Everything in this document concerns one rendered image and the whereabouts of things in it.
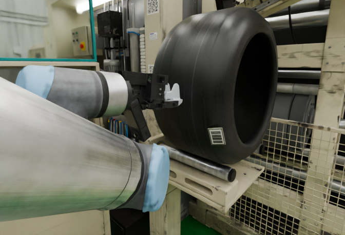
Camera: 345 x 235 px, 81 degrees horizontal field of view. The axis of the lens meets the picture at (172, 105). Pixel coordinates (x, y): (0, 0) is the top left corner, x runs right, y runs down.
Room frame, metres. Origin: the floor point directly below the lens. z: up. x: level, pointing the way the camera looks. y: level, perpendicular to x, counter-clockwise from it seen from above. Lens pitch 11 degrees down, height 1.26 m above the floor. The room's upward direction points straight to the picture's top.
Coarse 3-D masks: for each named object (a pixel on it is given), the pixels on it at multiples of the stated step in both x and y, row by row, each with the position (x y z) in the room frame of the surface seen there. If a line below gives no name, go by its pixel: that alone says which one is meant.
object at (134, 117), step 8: (136, 104) 0.43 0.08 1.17; (128, 112) 0.44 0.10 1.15; (136, 112) 0.43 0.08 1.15; (128, 120) 0.46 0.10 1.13; (136, 120) 0.43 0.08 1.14; (144, 120) 0.45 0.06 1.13; (136, 128) 0.45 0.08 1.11; (144, 128) 0.45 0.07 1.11; (136, 136) 0.46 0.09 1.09; (144, 136) 0.45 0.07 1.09
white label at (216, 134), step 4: (208, 128) 0.53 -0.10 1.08; (212, 128) 0.53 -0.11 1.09; (216, 128) 0.53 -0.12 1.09; (220, 128) 0.52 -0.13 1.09; (208, 132) 0.54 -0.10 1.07; (212, 132) 0.53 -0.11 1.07; (216, 132) 0.53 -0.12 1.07; (220, 132) 0.53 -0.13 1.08; (212, 136) 0.54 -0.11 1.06; (216, 136) 0.54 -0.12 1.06; (220, 136) 0.53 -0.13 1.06; (212, 140) 0.55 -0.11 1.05; (216, 140) 0.54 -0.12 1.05; (220, 140) 0.54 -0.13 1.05; (224, 140) 0.53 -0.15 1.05; (212, 144) 0.55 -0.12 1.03; (216, 144) 0.55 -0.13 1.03; (220, 144) 0.54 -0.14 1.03; (224, 144) 0.54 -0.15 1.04
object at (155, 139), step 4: (156, 136) 0.84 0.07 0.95; (160, 136) 0.84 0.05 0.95; (164, 136) 0.86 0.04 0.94; (148, 140) 0.80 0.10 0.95; (152, 140) 0.81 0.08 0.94; (156, 140) 0.82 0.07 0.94; (160, 140) 0.84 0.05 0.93; (164, 140) 0.86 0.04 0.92; (148, 144) 0.80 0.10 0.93; (152, 144) 0.81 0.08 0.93; (168, 144) 0.88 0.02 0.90; (172, 144) 0.90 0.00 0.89
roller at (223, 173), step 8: (160, 144) 0.82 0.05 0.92; (168, 152) 0.77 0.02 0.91; (176, 152) 0.75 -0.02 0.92; (184, 152) 0.74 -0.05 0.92; (184, 160) 0.71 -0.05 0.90; (192, 160) 0.69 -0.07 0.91; (200, 160) 0.68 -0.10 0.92; (208, 160) 0.67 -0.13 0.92; (200, 168) 0.67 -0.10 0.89; (208, 168) 0.64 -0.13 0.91; (216, 168) 0.63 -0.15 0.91; (224, 168) 0.62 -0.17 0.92; (232, 168) 0.61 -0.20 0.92; (216, 176) 0.63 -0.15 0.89; (224, 176) 0.60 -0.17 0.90; (232, 176) 0.60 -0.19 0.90
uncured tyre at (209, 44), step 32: (192, 32) 0.64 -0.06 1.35; (224, 32) 0.58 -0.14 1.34; (256, 32) 0.65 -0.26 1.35; (160, 64) 0.65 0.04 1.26; (192, 64) 0.57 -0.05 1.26; (224, 64) 0.54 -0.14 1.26; (256, 64) 0.95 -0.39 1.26; (192, 96) 0.55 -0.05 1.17; (224, 96) 0.53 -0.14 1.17; (256, 96) 0.95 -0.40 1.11; (160, 128) 0.69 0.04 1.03; (192, 128) 0.57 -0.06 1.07; (224, 128) 0.54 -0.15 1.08; (256, 128) 0.86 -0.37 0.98; (224, 160) 0.61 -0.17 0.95
